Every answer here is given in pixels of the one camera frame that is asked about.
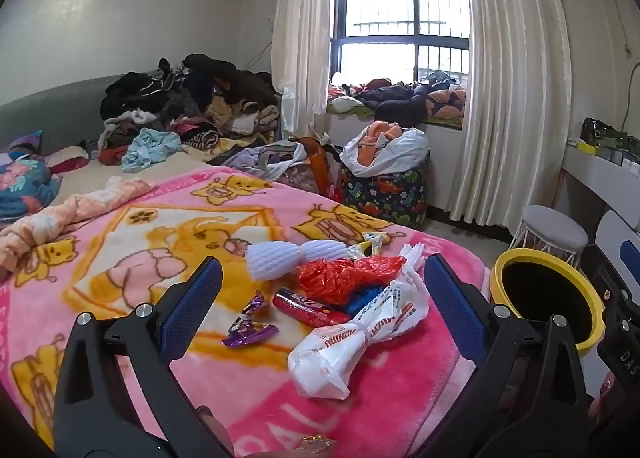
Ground white bag of orange clothes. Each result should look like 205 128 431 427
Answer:
340 120 430 178

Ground beige bed sheet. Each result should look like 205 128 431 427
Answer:
42 143 236 201

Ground purple shiny candy wrapper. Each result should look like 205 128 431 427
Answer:
221 289 279 349

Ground white printed plastic bag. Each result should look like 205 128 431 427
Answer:
287 243 431 401

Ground green glossy bag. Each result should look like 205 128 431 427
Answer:
580 117 640 156

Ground narrow cream curtain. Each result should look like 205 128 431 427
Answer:
270 0 335 141

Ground grey white garment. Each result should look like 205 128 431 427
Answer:
222 140 307 184

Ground white wire stool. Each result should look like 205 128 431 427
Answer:
507 204 590 269

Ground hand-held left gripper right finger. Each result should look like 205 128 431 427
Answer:
422 253 588 458

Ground pile of dark clothes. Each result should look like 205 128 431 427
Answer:
97 53 283 166

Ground blue plastic wrapper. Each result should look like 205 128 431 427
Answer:
345 286 386 317

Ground grey bed headboard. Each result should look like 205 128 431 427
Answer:
0 74 131 154

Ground pink printed blanket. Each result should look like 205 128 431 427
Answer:
0 165 493 458

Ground person's left hand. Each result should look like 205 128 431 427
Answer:
196 405 341 458

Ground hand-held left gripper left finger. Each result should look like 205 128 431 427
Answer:
52 255 236 458

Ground clothes on window sill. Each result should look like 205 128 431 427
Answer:
327 70 468 126

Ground white dressing table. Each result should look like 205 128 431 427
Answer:
560 143 640 234

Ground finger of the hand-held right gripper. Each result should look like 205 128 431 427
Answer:
582 237 640 304

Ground yellow white triangular wrapper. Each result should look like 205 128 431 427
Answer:
347 232 391 259

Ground white foam net sleeve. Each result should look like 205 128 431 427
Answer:
246 239 351 283

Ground blue floral quilt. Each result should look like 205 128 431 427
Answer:
0 130 63 219

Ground wide cream curtain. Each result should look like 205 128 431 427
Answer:
447 0 573 239

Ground light blue cloth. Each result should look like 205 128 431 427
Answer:
121 128 182 173

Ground dinosaur print storage bag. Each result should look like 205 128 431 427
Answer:
341 153 432 229

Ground person's right hand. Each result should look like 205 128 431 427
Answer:
587 370 618 419

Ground red snack tube wrapper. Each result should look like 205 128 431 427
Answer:
272 288 353 328

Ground dark framed window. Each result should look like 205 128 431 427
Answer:
330 0 471 89

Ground yellow black trash bin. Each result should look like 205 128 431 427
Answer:
489 249 606 354

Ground peach fleece towel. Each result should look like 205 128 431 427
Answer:
0 175 156 271

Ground red plastic bag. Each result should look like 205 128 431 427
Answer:
297 255 407 306

